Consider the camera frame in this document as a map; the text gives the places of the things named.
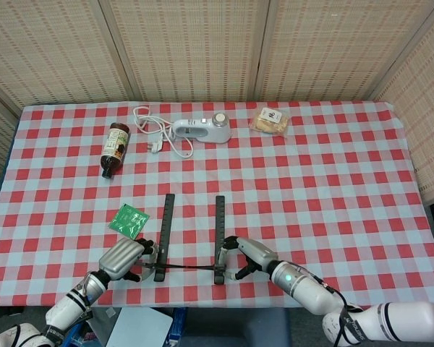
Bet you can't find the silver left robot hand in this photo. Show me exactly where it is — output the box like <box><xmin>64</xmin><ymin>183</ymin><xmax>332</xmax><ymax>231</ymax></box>
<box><xmin>98</xmin><ymin>236</ymin><xmax>159</xmax><ymax>283</ymax></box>

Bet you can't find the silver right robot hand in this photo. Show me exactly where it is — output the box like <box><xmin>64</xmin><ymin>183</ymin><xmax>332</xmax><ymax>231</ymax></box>
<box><xmin>218</xmin><ymin>236</ymin><xmax>279</xmax><ymax>281</ymax></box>

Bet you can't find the black folding stand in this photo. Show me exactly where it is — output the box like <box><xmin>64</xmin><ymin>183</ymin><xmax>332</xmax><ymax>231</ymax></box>
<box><xmin>153</xmin><ymin>193</ymin><xmax>228</xmax><ymax>286</ymax></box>

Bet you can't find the green foil sachet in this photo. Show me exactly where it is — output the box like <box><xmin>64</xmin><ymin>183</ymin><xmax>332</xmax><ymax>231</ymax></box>
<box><xmin>108</xmin><ymin>203</ymin><xmax>150</xmax><ymax>239</ymax></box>

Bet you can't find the red white checkered tablecloth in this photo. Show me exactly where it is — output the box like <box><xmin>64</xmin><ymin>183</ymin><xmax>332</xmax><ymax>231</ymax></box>
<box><xmin>0</xmin><ymin>100</ymin><xmax>434</xmax><ymax>308</ymax></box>

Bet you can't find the white flat board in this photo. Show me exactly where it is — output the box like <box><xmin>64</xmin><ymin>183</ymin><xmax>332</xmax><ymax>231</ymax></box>
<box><xmin>106</xmin><ymin>307</ymin><xmax>174</xmax><ymax>347</ymax></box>

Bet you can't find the blue plastic crate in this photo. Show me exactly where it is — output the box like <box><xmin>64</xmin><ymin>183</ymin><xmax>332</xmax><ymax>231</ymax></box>
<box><xmin>70</xmin><ymin>317</ymin><xmax>98</xmax><ymax>347</ymax></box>

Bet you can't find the blue box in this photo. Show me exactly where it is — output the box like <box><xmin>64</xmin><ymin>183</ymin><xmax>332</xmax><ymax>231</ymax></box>
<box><xmin>169</xmin><ymin>307</ymin><xmax>187</xmax><ymax>344</ymax></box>

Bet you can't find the brown glass bottle with label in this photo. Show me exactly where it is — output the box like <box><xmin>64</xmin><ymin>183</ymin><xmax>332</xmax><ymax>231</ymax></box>
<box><xmin>101</xmin><ymin>121</ymin><xmax>129</xmax><ymax>180</ymax></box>

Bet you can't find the white handheld garment steamer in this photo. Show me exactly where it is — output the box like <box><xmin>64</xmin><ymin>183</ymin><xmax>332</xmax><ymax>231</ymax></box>
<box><xmin>171</xmin><ymin>112</ymin><xmax>232</xmax><ymax>145</ymax></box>

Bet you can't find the clear bag of cookies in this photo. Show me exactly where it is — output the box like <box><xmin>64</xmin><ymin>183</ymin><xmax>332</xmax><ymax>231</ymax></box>
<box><xmin>249</xmin><ymin>106</ymin><xmax>291</xmax><ymax>137</ymax></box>

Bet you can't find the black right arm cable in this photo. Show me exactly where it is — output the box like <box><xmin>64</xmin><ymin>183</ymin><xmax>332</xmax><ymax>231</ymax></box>
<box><xmin>310</xmin><ymin>274</ymin><xmax>366</xmax><ymax>344</ymax></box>

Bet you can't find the white power cable with plug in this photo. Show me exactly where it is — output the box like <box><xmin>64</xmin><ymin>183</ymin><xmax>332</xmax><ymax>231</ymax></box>
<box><xmin>132</xmin><ymin>105</ymin><xmax>195</xmax><ymax>159</ymax></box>

